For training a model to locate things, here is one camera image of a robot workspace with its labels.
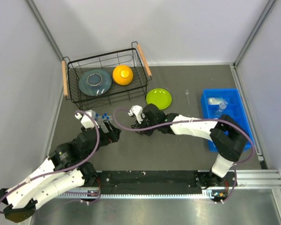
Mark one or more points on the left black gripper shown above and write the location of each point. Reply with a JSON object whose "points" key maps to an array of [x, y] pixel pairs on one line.
{"points": [[112, 136]]}

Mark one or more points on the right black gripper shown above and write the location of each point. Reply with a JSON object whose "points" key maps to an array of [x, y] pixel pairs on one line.
{"points": [[142, 125]]}

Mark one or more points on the clear tube rack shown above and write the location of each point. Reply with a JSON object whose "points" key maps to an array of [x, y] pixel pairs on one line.
{"points": [[103, 122]]}

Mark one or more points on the clear plastic bag with contents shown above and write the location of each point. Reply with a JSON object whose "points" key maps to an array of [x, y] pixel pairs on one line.
{"points": [[216, 101]]}

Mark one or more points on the small clear round dish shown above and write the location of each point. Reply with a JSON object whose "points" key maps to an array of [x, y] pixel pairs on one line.
{"points": [[221, 108]]}

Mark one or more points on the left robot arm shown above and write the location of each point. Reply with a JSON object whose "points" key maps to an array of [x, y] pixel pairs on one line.
{"points": [[61, 171]]}

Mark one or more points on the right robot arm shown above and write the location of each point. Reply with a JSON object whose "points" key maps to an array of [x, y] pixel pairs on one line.
{"points": [[225, 133]]}

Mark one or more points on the lime green plate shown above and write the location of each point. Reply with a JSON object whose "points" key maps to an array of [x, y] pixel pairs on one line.
{"points": [[159, 97]]}

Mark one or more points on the clear glass pipette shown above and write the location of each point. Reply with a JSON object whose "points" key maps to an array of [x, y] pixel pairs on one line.
{"points": [[187, 96]]}

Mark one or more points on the orange ribbed bowl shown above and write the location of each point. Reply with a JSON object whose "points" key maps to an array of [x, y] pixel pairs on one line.
{"points": [[122, 75]]}

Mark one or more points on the blue ceramic plate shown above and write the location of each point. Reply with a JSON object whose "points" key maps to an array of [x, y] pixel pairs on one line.
{"points": [[95, 82]]}

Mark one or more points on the blue plastic divided bin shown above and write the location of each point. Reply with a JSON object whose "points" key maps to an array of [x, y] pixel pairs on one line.
{"points": [[234, 108]]}

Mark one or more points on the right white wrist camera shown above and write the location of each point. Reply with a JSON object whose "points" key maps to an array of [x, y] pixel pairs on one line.
{"points": [[136, 111]]}

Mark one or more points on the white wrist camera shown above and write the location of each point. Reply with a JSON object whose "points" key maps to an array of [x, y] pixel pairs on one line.
{"points": [[136, 111], [85, 120]]}

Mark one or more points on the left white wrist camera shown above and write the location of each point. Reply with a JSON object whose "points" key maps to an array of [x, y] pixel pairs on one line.
{"points": [[85, 120]]}

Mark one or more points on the black wire basket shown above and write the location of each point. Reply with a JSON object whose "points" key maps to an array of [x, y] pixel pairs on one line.
{"points": [[133, 57]]}

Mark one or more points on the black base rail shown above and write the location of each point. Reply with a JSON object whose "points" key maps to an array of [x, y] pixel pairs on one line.
{"points": [[153, 182]]}

